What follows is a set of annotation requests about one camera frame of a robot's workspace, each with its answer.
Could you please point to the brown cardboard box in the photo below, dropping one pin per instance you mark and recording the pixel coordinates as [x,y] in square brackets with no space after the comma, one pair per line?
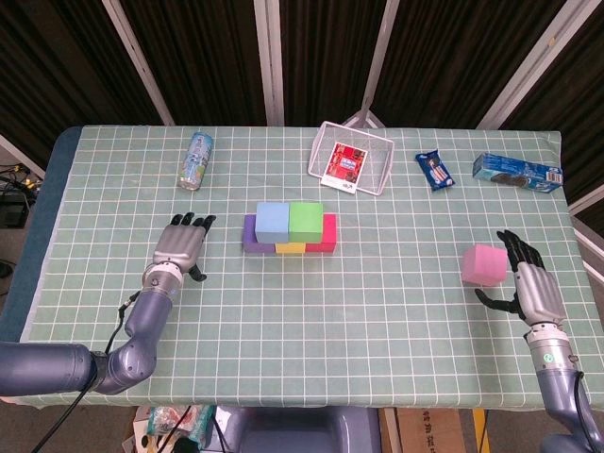
[434,431]

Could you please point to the yellow foam cube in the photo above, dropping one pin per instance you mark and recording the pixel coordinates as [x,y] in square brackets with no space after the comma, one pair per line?
[290,248]

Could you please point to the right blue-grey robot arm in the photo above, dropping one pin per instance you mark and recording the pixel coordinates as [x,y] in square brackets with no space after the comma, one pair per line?
[559,373]

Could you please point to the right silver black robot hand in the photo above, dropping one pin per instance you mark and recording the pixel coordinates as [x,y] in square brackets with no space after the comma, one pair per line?
[538,292]

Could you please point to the green snack bag pile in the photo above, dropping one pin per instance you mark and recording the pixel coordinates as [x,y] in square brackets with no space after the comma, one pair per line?
[165,424]

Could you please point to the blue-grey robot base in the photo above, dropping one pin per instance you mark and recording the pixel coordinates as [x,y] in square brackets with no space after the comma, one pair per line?
[297,431]

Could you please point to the light blue drink can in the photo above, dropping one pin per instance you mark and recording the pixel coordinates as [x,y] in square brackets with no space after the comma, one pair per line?
[195,160]

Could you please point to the white metal frame post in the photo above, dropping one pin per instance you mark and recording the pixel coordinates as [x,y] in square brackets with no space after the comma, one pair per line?
[533,63]
[269,61]
[139,63]
[377,61]

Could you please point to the purple foam cube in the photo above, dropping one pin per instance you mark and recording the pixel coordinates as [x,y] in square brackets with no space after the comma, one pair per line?
[252,245]

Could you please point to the light blue foam cube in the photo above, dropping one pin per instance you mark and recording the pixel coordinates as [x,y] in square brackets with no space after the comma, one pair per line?
[272,222]

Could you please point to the white metal frame rail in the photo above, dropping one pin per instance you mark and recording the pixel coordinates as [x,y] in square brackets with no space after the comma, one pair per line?
[587,236]
[21,156]

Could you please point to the green foam cube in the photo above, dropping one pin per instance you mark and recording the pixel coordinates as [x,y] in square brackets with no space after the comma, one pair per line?
[306,222]

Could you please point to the small blue cookie packet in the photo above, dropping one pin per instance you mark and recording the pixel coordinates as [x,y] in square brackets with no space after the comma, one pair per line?
[435,171]

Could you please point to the green checked tablecloth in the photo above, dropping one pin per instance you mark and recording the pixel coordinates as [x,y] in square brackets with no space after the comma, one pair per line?
[330,340]

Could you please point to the dark blue table pad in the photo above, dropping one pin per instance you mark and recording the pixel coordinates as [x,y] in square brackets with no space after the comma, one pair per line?
[42,198]

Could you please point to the red foam cube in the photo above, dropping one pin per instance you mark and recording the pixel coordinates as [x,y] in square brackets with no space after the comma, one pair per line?
[328,236]

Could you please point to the pink foam cube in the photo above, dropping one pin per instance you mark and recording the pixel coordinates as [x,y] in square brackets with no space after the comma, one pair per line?
[485,264]

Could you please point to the long blue cookie box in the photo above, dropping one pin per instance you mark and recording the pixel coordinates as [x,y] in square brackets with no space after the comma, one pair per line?
[516,172]

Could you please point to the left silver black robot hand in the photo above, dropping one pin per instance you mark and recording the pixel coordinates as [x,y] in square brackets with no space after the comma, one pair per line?
[179,245]

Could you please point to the red snack packet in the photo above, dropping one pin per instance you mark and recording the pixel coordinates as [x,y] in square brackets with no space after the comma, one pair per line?
[343,165]

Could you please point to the white table leg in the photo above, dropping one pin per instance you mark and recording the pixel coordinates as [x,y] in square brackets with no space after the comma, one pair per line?
[390,431]

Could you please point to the yellow bar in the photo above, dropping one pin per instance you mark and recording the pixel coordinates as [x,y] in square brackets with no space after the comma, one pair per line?
[480,431]

